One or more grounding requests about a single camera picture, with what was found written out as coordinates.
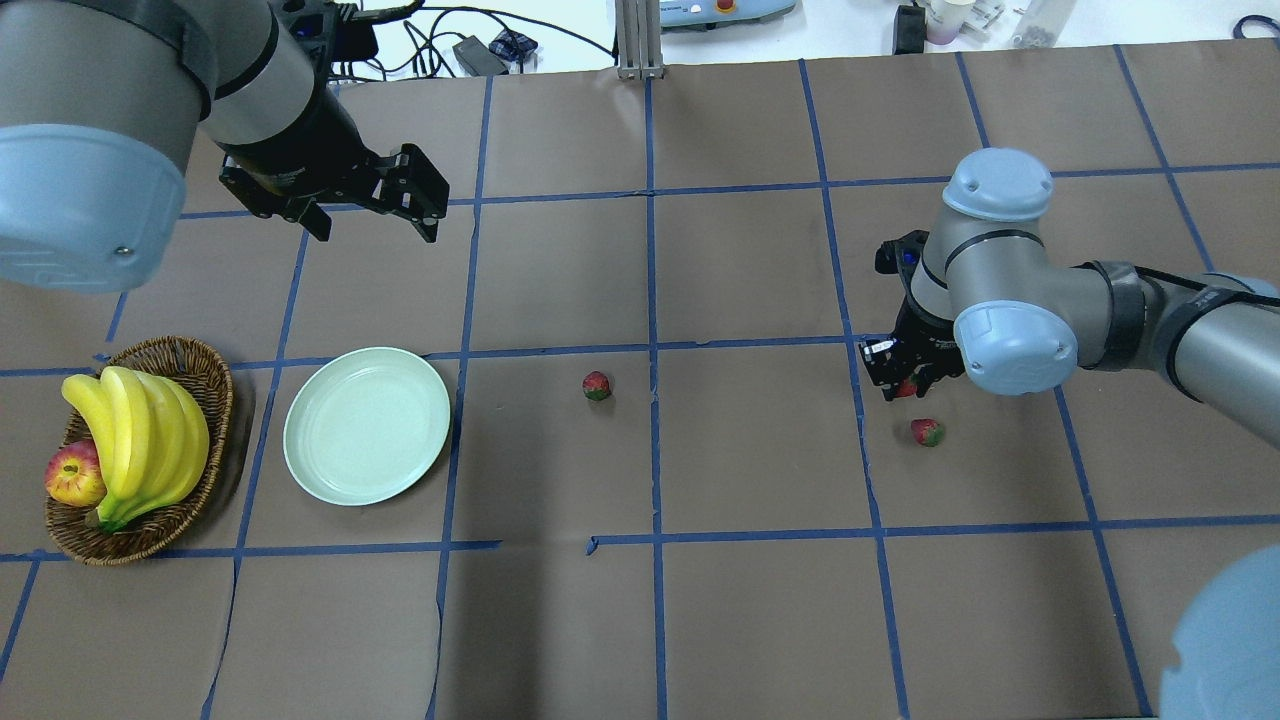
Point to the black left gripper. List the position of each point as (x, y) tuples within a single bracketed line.
[(300, 150)]

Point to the brown wicker basket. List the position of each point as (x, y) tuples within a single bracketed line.
[(201, 370)]

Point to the yellow banana bunch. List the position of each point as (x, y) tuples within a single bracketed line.
[(151, 436)]

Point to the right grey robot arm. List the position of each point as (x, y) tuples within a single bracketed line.
[(1029, 620)]

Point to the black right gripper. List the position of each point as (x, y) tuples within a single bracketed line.
[(925, 336)]

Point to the red strawberry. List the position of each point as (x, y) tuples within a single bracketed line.
[(927, 432), (907, 388), (596, 386)]

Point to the pale green plate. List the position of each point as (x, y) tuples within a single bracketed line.
[(366, 426)]

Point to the aluminium frame post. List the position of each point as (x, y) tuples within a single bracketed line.
[(637, 38)]

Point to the black power adapter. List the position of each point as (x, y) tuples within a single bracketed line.
[(477, 60)]

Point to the red yellow apple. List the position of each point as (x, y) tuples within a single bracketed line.
[(73, 475)]

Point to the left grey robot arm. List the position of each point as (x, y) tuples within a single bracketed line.
[(101, 102)]

